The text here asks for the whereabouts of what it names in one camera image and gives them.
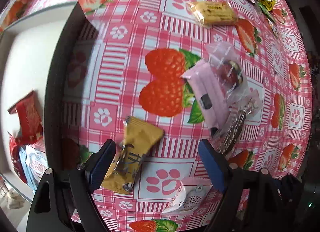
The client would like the strawberry pattern pink tablecloth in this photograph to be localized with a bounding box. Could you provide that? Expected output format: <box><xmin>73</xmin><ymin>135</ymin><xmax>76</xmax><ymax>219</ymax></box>
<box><xmin>4</xmin><ymin>0</ymin><xmax>312</xmax><ymax>231</ymax></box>

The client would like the golden biscuit packet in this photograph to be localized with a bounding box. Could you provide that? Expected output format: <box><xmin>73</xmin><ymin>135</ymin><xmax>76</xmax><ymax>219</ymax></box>
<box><xmin>186</xmin><ymin>1</ymin><xmax>238</xmax><ymax>27</ymax></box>

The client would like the red foil snack packet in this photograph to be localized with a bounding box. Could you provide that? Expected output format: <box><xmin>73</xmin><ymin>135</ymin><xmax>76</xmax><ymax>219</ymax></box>
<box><xmin>8</xmin><ymin>90</ymin><xmax>43</xmax><ymax>145</ymax></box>

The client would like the pink long snack bar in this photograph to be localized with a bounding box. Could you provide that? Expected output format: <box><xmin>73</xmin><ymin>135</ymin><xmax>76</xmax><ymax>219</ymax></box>
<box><xmin>181</xmin><ymin>59</ymin><xmax>229</xmax><ymax>130</ymax></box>

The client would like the clear dark jerky packet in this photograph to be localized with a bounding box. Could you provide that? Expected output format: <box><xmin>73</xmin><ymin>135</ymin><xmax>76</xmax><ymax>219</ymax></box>
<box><xmin>212</xmin><ymin>89</ymin><xmax>263</xmax><ymax>156</ymax></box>

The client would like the mustard yellow snack packet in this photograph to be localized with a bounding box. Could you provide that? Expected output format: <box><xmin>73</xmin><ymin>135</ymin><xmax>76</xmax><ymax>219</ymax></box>
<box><xmin>101</xmin><ymin>116</ymin><xmax>164</xmax><ymax>195</ymax></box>

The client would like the black white storage tray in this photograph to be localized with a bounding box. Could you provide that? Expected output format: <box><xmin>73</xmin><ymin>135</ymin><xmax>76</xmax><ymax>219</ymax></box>
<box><xmin>1</xmin><ymin>2</ymin><xmax>86</xmax><ymax>202</ymax></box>

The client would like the white crispy cranberry packet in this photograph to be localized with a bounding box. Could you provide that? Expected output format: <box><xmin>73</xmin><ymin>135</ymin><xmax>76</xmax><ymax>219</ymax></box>
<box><xmin>161</xmin><ymin>177</ymin><xmax>212</xmax><ymax>216</ymax></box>

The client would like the clear date candy packet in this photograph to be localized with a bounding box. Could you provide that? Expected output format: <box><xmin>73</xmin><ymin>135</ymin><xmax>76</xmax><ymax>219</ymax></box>
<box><xmin>204</xmin><ymin>41</ymin><xmax>248</xmax><ymax>105</ymax></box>

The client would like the blue white snack packet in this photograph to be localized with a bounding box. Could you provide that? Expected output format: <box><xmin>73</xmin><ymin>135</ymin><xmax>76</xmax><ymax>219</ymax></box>
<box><xmin>19</xmin><ymin>146</ymin><xmax>38</xmax><ymax>193</ymax></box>

